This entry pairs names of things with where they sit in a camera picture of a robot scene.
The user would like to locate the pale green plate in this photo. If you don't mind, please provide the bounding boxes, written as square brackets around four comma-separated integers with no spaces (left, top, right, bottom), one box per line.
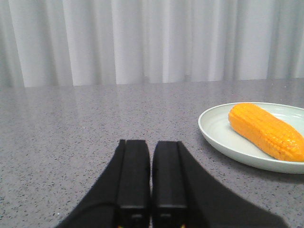
[198,102,304,174]

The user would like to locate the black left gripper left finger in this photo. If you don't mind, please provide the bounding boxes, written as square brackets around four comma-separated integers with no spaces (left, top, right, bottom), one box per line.
[58,140,150,228]

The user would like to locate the orange corn cob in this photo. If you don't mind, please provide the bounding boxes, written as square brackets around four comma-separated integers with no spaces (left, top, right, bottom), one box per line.
[228,103,304,162]

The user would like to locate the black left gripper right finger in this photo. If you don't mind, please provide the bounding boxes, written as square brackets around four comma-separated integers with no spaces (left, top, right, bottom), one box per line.
[152,141,287,228]

